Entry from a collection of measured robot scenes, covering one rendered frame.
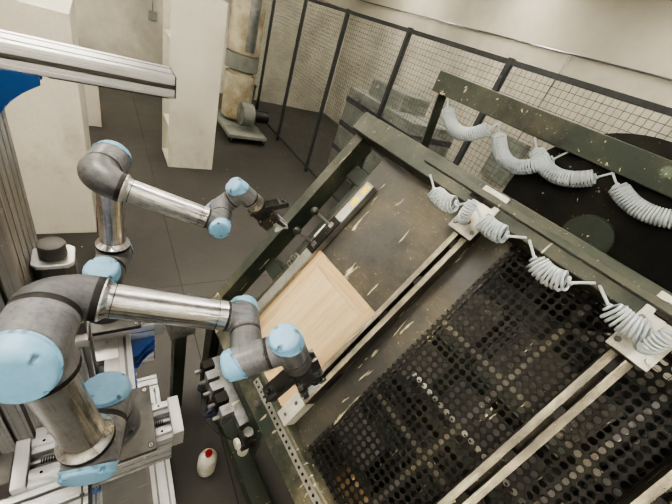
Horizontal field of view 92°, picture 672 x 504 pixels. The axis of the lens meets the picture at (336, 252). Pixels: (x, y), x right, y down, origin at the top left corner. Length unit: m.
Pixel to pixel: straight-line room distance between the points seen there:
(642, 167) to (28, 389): 1.77
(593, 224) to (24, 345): 1.71
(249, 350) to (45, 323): 0.36
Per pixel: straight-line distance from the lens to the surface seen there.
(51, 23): 3.18
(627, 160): 1.60
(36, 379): 0.74
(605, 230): 1.63
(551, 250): 1.19
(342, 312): 1.39
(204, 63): 4.81
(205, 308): 0.84
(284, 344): 0.75
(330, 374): 1.33
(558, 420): 1.16
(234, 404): 1.68
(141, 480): 2.14
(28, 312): 0.76
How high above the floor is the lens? 2.22
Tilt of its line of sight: 33 degrees down
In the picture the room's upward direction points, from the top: 21 degrees clockwise
